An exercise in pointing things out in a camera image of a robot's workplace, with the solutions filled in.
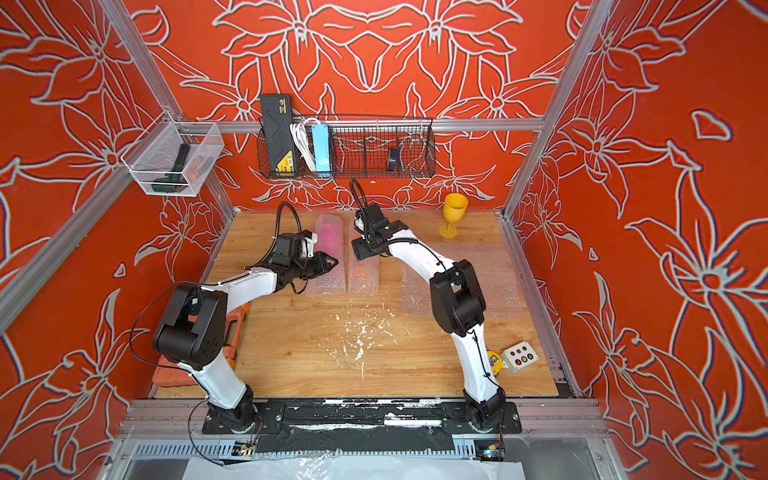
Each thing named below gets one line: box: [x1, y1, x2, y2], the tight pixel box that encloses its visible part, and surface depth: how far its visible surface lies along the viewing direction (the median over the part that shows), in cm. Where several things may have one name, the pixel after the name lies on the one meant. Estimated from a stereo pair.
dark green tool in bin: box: [151, 143, 190, 193], surface depth 83 cm
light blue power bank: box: [312, 124, 331, 173], surface depth 91 cm
